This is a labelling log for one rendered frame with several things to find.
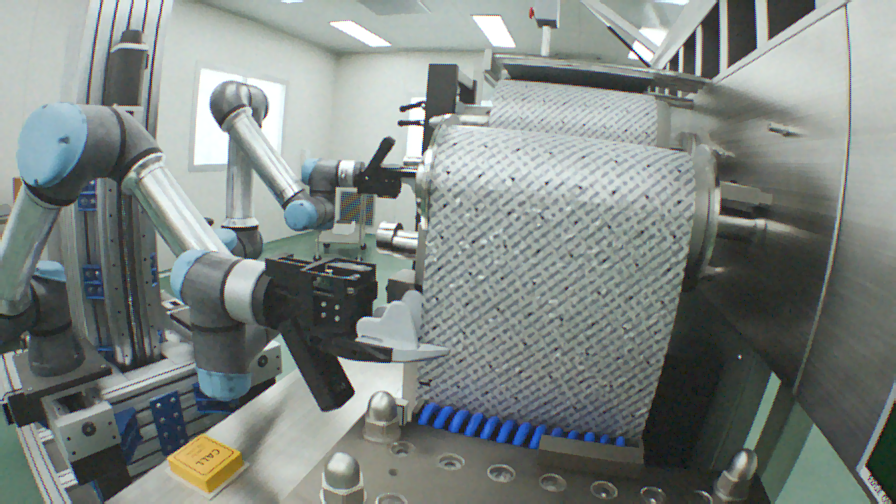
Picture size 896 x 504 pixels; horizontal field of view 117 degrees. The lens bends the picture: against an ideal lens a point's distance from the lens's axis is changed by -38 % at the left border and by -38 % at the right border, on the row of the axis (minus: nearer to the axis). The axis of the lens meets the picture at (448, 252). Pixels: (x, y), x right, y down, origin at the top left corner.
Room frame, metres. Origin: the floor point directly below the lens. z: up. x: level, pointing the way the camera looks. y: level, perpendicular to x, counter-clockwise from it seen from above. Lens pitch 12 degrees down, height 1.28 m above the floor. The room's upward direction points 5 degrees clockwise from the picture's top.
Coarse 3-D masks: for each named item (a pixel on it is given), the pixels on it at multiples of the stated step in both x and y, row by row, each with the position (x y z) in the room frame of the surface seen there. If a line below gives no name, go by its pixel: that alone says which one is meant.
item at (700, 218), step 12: (696, 168) 0.37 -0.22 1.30; (696, 180) 0.36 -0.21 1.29; (696, 192) 0.35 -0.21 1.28; (708, 192) 0.35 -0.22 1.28; (696, 204) 0.35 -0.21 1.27; (708, 204) 0.34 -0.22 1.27; (696, 216) 0.34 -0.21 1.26; (696, 228) 0.34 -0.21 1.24; (696, 240) 0.34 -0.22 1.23; (696, 252) 0.35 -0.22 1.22
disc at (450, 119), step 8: (448, 120) 0.44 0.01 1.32; (456, 120) 0.47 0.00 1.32; (440, 128) 0.42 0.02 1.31; (432, 136) 0.41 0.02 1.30; (440, 136) 0.42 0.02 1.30; (432, 144) 0.40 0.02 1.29; (432, 152) 0.40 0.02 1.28; (432, 160) 0.40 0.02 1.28; (424, 168) 0.40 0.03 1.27; (432, 168) 0.40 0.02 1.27; (424, 176) 0.39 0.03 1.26; (424, 184) 0.39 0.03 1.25; (424, 192) 0.39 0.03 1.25; (424, 200) 0.39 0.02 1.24; (424, 208) 0.39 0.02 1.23; (424, 216) 0.40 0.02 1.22; (424, 224) 0.40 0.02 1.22; (424, 232) 0.40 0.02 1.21
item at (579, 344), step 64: (448, 256) 0.40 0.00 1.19; (512, 256) 0.38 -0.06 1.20; (448, 320) 0.39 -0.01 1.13; (512, 320) 0.38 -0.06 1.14; (576, 320) 0.36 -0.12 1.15; (640, 320) 0.35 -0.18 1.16; (448, 384) 0.39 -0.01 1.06; (512, 384) 0.38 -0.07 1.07; (576, 384) 0.36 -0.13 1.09; (640, 384) 0.34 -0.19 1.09
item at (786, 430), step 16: (784, 400) 0.42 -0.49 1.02; (768, 416) 0.45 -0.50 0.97; (784, 416) 0.41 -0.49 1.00; (800, 416) 0.40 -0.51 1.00; (768, 432) 0.43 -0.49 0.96; (784, 432) 0.40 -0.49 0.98; (800, 432) 0.39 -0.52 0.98; (768, 448) 0.41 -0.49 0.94; (784, 448) 0.40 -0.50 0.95; (800, 448) 0.39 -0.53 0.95; (768, 464) 0.40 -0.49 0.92; (784, 464) 0.39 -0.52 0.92; (768, 480) 0.40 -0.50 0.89; (784, 480) 0.39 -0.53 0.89; (768, 496) 0.39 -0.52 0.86
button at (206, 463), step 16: (192, 448) 0.38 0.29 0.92; (208, 448) 0.38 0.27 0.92; (224, 448) 0.39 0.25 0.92; (176, 464) 0.34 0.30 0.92; (192, 464) 0.35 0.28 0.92; (208, 464) 0.36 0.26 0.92; (224, 464) 0.36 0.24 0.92; (240, 464) 0.39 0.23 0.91; (192, 480) 0.33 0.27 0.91; (208, 480) 0.33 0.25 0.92; (224, 480) 0.36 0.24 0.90
